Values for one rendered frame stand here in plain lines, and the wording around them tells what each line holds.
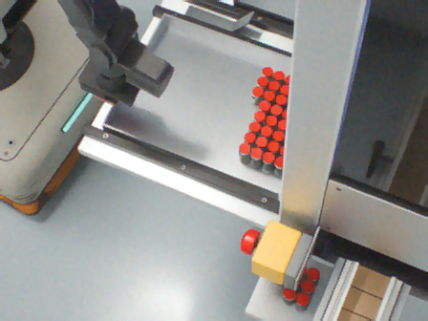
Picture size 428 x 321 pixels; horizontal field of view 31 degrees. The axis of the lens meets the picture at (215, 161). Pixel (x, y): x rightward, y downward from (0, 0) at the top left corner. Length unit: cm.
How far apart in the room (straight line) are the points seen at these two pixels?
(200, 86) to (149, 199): 91
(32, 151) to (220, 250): 60
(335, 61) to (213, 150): 65
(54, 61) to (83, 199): 42
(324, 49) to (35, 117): 150
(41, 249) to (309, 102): 157
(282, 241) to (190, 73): 44
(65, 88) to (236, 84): 85
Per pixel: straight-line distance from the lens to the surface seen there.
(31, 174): 215
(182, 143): 140
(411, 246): 113
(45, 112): 219
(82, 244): 231
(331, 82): 81
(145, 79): 123
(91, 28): 114
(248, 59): 148
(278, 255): 116
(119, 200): 234
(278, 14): 150
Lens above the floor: 214
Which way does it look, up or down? 66 degrees down
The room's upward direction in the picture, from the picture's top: 7 degrees counter-clockwise
